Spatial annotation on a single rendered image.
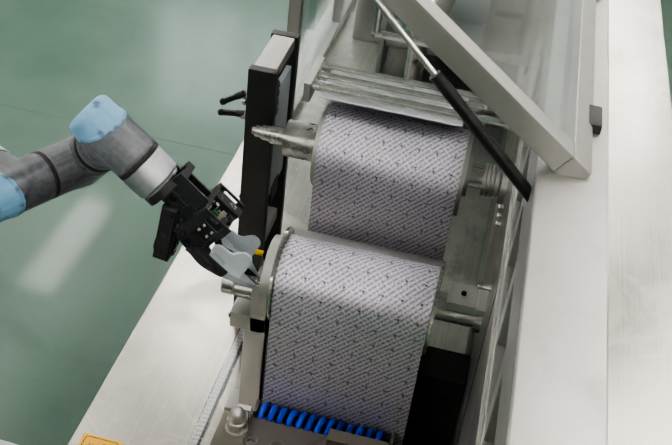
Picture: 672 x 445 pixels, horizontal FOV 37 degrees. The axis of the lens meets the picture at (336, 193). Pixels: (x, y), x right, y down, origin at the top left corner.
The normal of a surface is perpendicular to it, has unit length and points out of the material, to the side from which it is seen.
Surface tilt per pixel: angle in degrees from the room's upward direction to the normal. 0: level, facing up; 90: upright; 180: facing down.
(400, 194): 92
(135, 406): 0
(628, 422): 0
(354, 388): 90
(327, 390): 90
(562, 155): 90
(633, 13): 0
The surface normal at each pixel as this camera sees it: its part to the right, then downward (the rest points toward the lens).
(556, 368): 0.11, -0.81
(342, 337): -0.22, 0.54
